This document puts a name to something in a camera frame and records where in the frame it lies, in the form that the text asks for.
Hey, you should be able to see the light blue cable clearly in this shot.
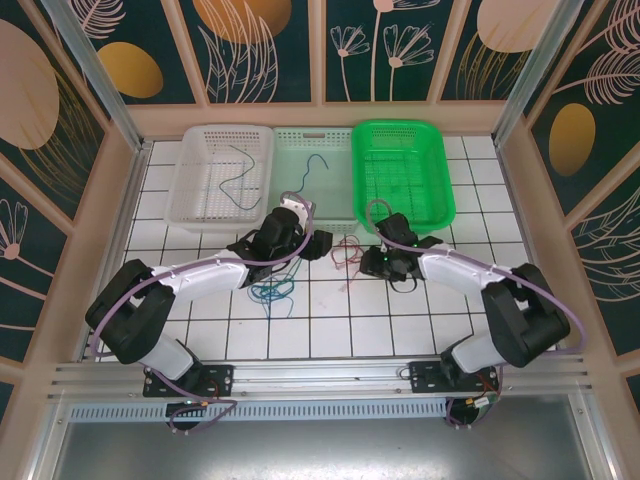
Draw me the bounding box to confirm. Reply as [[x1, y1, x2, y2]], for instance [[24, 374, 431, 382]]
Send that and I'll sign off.
[[248, 279, 294, 307], [249, 282, 296, 322]]

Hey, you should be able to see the dark green cable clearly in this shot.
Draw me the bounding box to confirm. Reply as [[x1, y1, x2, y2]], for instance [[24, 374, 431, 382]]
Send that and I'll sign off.
[[218, 144, 264, 210]]

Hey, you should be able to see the pale green plastic basket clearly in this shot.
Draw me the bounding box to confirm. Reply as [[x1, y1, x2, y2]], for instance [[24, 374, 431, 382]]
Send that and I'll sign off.
[[267, 127, 362, 236]]

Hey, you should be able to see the bright green plastic basket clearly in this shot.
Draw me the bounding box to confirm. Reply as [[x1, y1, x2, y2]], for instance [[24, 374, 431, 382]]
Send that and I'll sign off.
[[351, 118, 457, 235]]

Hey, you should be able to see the white plastic basket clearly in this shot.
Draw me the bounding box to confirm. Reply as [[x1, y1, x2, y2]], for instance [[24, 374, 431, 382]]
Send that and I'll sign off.
[[163, 124, 275, 236]]

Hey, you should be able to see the grey metal sheet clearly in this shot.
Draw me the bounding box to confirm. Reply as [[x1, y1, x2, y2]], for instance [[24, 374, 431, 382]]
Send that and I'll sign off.
[[47, 419, 596, 480]]

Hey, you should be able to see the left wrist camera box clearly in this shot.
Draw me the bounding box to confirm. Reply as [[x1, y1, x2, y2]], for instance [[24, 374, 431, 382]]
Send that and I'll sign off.
[[279, 197, 317, 227]]

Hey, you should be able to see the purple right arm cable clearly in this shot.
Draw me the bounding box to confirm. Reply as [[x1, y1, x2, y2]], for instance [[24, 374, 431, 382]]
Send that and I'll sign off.
[[367, 199, 587, 431]]

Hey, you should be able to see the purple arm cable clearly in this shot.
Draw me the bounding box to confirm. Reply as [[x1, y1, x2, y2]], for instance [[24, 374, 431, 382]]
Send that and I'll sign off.
[[367, 199, 587, 431], [89, 191, 317, 435]]

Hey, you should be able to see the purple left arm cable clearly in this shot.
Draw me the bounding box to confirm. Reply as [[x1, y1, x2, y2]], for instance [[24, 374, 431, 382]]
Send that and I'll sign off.
[[89, 191, 317, 435]]

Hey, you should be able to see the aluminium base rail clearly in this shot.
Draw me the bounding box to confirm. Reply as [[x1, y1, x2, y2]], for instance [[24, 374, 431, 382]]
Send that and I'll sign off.
[[47, 354, 596, 401]]

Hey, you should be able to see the grey slotted cable duct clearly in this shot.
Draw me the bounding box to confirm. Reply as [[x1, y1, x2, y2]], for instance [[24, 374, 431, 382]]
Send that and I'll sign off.
[[67, 399, 449, 422]]

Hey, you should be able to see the aluminium frame post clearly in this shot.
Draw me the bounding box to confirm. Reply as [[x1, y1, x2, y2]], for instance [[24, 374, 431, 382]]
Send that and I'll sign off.
[[492, 0, 586, 149], [39, 0, 154, 151]]

